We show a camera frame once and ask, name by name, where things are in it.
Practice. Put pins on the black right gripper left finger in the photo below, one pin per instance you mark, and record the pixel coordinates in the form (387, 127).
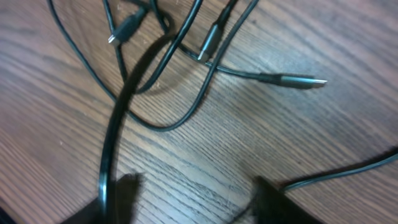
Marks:
(123, 209)

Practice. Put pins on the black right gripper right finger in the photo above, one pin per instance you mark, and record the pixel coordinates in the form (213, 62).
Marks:
(270, 206)

